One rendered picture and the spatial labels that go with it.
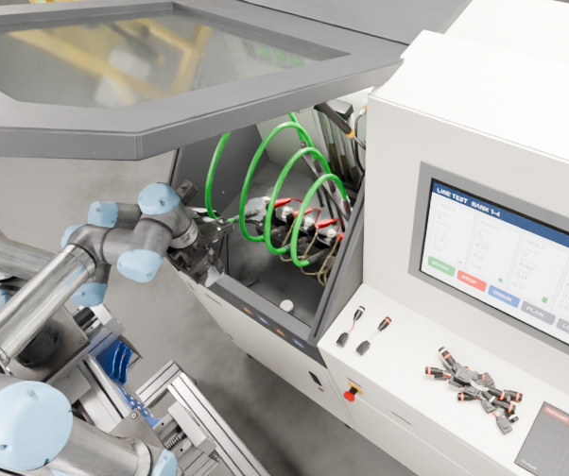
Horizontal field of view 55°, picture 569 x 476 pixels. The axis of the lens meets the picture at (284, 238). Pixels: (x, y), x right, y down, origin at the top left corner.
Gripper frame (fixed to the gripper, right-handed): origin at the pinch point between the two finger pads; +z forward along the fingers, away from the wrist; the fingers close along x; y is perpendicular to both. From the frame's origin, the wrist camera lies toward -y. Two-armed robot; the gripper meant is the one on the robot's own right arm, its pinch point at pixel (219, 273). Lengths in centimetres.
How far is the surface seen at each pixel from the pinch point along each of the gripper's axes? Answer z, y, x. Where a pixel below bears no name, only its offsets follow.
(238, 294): 25.2, -4.0, -7.4
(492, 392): 18, -15, 66
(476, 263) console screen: -5, -31, 53
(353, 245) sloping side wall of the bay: 4.2, -25.7, 22.6
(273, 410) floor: 120, 9, -15
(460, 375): 17, -14, 59
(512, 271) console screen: -7, -32, 60
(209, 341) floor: 120, 2, -62
